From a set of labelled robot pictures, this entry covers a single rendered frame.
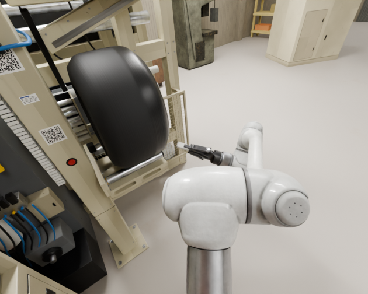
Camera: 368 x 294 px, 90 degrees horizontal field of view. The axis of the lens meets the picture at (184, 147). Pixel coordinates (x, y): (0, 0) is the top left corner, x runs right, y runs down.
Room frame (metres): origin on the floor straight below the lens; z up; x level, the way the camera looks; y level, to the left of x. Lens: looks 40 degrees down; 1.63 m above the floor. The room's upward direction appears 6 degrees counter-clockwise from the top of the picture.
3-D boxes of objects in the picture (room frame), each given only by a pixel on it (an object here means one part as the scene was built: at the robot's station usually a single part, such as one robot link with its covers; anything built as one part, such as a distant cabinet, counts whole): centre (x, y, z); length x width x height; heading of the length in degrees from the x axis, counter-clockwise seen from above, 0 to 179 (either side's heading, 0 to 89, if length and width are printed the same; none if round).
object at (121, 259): (0.70, 0.57, 0.01); 0.27 x 0.27 x 0.02; 31
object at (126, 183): (0.73, 0.29, 0.84); 0.36 x 0.09 x 0.06; 121
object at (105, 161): (0.85, 0.36, 0.80); 0.37 x 0.36 x 0.02; 31
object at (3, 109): (0.63, 0.62, 1.19); 0.05 x 0.04 x 0.48; 31
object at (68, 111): (1.06, 0.74, 1.05); 0.20 x 0.15 x 0.30; 121
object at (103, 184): (0.76, 0.51, 0.90); 0.40 x 0.03 x 0.10; 31
